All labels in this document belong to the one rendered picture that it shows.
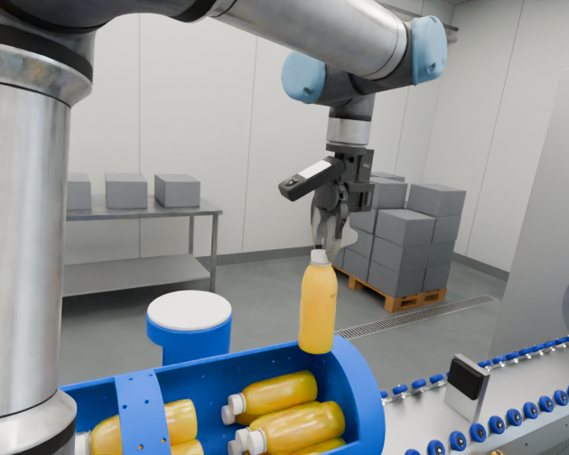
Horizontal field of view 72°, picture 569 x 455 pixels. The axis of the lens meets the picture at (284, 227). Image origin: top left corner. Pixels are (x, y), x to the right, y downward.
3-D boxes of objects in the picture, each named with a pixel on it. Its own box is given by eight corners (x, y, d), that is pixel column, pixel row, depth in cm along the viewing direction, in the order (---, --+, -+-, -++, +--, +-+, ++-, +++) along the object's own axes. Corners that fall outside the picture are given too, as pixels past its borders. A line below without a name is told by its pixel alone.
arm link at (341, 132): (344, 118, 64) (318, 116, 70) (340, 147, 65) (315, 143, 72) (380, 123, 67) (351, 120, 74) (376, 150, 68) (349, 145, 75)
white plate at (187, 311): (203, 284, 153) (203, 287, 154) (134, 301, 135) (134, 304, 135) (247, 312, 134) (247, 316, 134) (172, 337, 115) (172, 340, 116)
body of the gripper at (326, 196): (371, 216, 72) (382, 149, 69) (332, 217, 68) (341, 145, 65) (347, 206, 78) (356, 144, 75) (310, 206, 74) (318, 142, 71)
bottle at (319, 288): (289, 348, 77) (294, 255, 74) (312, 338, 82) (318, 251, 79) (317, 362, 72) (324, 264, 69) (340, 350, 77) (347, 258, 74)
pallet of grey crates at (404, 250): (444, 300, 420) (468, 190, 389) (391, 312, 379) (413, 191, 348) (368, 262, 518) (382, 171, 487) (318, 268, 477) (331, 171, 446)
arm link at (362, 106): (323, 47, 65) (351, 56, 71) (315, 116, 68) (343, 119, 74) (365, 44, 60) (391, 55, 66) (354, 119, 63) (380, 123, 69)
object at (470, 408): (478, 422, 109) (490, 373, 105) (468, 425, 107) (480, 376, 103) (449, 398, 118) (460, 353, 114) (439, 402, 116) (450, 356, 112)
